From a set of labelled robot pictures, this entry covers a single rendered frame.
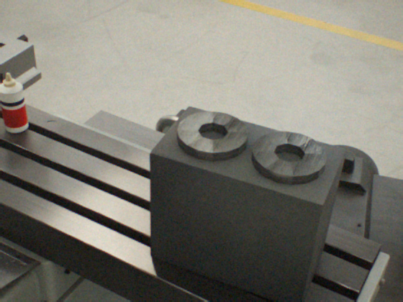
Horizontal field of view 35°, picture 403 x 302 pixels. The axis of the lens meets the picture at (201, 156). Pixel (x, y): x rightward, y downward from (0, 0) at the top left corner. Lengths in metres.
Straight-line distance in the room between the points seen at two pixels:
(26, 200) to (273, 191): 0.43
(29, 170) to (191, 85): 2.00
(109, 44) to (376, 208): 2.10
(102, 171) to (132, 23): 2.55
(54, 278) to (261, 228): 0.40
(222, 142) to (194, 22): 2.83
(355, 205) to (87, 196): 0.72
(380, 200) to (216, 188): 0.86
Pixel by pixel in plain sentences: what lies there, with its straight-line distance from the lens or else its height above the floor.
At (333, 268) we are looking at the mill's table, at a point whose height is 0.90.
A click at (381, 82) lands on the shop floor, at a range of 3.22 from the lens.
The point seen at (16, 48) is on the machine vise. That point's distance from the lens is 1.26.
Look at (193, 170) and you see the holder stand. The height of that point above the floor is 1.08.
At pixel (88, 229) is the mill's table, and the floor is 0.90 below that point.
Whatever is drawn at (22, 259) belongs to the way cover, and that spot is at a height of 0.83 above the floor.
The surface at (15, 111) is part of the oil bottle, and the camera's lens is 1.12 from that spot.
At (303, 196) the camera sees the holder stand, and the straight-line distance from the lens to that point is 0.73.
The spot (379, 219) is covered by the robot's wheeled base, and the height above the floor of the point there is 0.57.
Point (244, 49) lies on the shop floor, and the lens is 3.34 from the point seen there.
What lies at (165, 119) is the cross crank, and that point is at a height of 0.65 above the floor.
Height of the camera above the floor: 1.56
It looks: 38 degrees down
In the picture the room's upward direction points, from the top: 3 degrees clockwise
